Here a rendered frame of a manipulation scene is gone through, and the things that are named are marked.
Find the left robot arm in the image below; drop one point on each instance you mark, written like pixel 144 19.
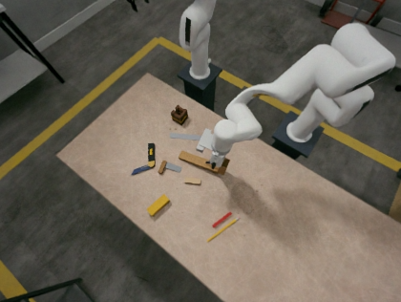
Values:
pixel 341 71

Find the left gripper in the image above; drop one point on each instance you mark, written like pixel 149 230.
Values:
pixel 216 161

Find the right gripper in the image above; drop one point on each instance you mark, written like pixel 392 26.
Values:
pixel 134 6

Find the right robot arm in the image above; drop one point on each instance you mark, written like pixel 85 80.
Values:
pixel 194 32

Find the black sliding bevel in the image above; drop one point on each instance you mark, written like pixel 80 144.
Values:
pixel 151 159

